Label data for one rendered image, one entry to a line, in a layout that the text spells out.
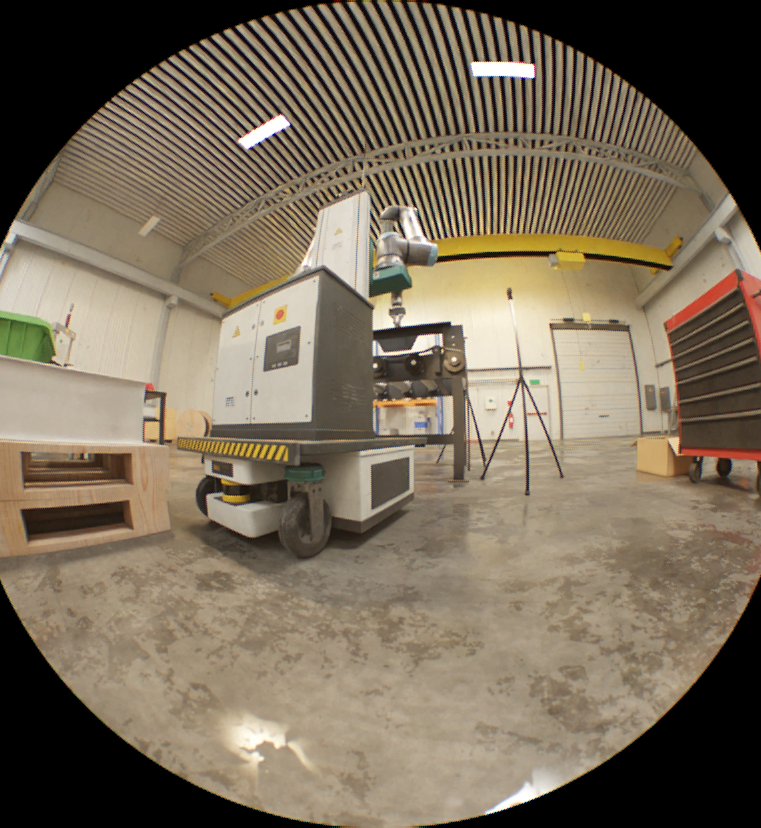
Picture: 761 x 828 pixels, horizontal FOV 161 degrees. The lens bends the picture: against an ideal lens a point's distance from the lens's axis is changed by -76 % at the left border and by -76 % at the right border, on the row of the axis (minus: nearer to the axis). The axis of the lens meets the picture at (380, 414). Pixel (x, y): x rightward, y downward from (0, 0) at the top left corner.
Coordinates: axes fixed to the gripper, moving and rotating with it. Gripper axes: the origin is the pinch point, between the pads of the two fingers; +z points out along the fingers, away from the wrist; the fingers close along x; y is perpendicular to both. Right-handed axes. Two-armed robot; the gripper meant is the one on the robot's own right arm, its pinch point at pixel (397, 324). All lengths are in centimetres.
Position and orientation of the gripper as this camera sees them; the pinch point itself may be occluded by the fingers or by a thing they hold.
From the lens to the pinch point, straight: 212.3
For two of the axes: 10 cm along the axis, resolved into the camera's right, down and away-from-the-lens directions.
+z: 0.1, 10.0, -0.8
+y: -3.3, -0.7, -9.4
